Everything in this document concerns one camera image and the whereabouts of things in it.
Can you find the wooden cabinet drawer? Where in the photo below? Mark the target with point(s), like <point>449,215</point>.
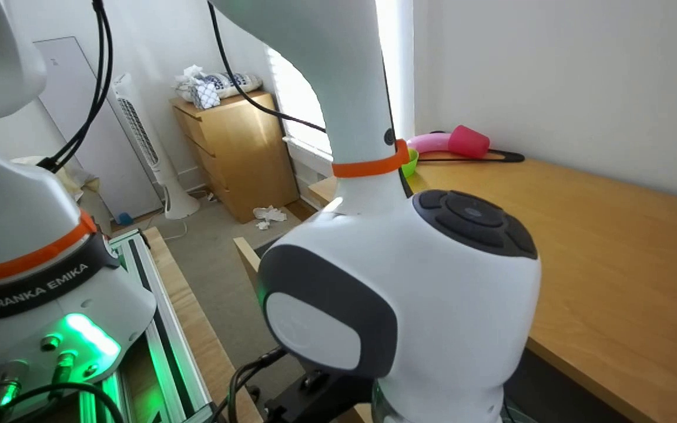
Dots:
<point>251,259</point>

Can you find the small wooden dresser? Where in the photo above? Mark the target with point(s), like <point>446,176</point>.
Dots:
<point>242,153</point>

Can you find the folded cloths on dresser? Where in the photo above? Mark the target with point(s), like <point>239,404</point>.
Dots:
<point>208,89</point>

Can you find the crumpled white paper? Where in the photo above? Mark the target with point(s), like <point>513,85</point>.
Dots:
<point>269,215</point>

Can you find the wooden cabinet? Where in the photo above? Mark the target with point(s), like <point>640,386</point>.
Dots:
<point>607,313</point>

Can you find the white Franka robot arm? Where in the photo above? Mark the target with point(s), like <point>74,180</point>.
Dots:
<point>432,296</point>

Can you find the green plastic bowl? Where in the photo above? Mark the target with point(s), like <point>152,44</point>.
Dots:
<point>410,165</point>

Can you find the white tower fan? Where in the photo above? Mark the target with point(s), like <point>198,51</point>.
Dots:
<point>178,202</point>

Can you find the white leaning board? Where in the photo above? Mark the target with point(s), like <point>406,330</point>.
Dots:
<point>107,153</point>

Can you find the robot base wooden platform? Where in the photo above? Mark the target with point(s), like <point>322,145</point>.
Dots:
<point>178,373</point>

